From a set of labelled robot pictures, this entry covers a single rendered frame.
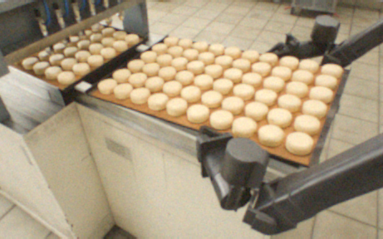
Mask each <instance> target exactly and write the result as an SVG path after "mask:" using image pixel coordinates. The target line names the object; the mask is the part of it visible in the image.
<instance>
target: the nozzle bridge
mask: <svg viewBox="0 0 383 239"><path fill-rule="evenodd" d="M44 1H45V2H46V3H47V8H48V10H49V16H50V22H49V25H48V26H46V28H47V31H48V33H47V34H46V35H45V36H43V35H42V34H40V32H39V29H38V26H37V22H36V19H35V17H36V16H35V13H34V12H33V10H37V9H39V10H40V14H41V16H42V18H43V19H44V22H47V14H46V9H45V7H44V5H43V2H42V0H0V78H1V77H3V76H6V75H7V74H9V73H10V70H9V69H8V66H11V65H13V64H14V63H16V62H19V61H20V60H22V59H26V58H27V57H29V56H32V55H33V54H35V53H36V52H39V51H41V50H43V49H45V48H48V47H49V46H51V45H55V44H56V43H58V42H59V41H62V40H64V39H66V38H68V37H70V36H72V35H74V34H77V33H78V32H80V31H84V30H85V29H87V28H88V27H91V26H93V25H95V24H97V23H99V22H101V21H103V20H106V19H107V18H109V17H113V16H114V15H116V14H117V13H120V12H123V11H124V14H125V15H124V20H122V23H123V27H124V30H128V31H131V32H137V33H139V34H141V35H144V36H145V35H147V33H149V32H150V29H149V23H148V16H147V14H148V9H147V2H146V0H121V1H120V2H117V1H116V0H108V4H109V7H103V5H102V4H103V3H102V1H101V0H100V1H99V3H98V4H96V5H95V10H96V11H95V13H89V9H88V5H87V1H86V0H85V8H84V9H83V10H82V11H81V12H80V14H81V19H80V20H75V18H74V15H73V13H72V10H71V0H66V2H67V5H68V15H67V17H66V18H64V21H65V26H64V27H59V26H58V25H57V24H58V23H57V22H56V16H55V14H54V12H53V10H54V7H53V6H52V3H53V2H57V3H58V5H59V9H61V11H62V15H65V13H66V5H65V3H64V0H44ZM10 116H11V115H10V113H9V112H8V110H7V106H5V104H4V103H3V100H2V98H1V96H0V123H1V122H3V121H4V120H6V119H8V118H10Z"/></svg>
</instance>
